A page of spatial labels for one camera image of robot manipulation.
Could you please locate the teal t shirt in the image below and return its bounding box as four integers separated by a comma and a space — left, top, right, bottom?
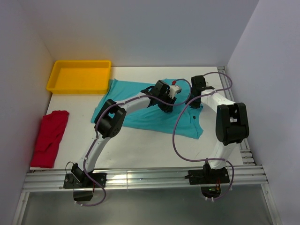
90, 79, 203, 139

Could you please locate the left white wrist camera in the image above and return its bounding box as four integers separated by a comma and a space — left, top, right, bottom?
168, 80, 182, 98

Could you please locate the front aluminium rail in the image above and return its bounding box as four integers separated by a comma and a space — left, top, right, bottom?
13, 165, 268, 225

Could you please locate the aluminium rail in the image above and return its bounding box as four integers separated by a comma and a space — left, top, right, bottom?
217, 66, 256, 166
13, 165, 268, 225

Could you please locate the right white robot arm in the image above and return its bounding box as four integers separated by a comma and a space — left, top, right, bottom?
186, 75, 249, 183

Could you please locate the yellow plastic tray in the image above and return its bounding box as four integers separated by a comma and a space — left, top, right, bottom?
46, 60, 111, 94

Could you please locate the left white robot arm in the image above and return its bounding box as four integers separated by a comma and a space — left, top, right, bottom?
71, 80, 181, 187

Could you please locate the right side aluminium rail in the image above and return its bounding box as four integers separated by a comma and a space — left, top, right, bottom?
217, 66, 256, 166

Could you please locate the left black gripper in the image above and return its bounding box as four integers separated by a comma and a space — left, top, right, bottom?
157, 91, 176, 113

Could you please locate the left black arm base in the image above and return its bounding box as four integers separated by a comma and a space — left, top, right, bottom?
63, 163, 107, 207

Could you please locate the red t shirt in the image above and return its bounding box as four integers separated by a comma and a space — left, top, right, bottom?
30, 110, 69, 168

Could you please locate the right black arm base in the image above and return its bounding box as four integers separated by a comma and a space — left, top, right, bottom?
184, 162, 231, 200

